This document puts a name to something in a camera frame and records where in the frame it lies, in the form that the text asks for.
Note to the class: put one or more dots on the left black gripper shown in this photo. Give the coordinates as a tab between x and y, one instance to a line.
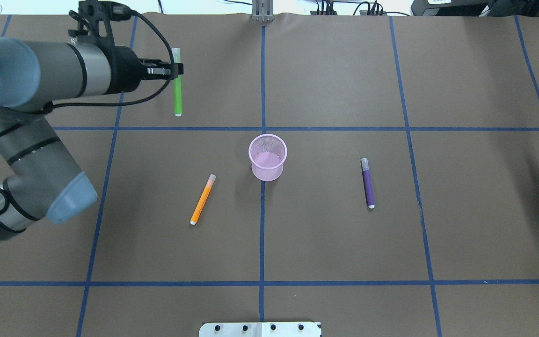
125	68

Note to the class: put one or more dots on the green highlighter pen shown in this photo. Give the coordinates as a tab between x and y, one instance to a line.
177	85

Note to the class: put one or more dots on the orange highlighter pen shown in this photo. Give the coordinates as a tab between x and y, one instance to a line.
202	200

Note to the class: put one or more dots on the purple marker pen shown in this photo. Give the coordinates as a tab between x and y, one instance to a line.
366	178

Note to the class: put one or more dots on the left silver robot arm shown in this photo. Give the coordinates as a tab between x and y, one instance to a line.
37	77

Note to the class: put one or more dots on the pink mesh pen holder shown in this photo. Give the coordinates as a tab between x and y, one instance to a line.
267	154

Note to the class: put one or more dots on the black cardboard box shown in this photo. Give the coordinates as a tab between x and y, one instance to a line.
461	8

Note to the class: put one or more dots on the aluminium frame post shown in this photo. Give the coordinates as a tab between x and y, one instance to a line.
262	11

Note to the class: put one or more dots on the white camera stand pedestal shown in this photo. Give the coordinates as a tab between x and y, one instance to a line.
260	329

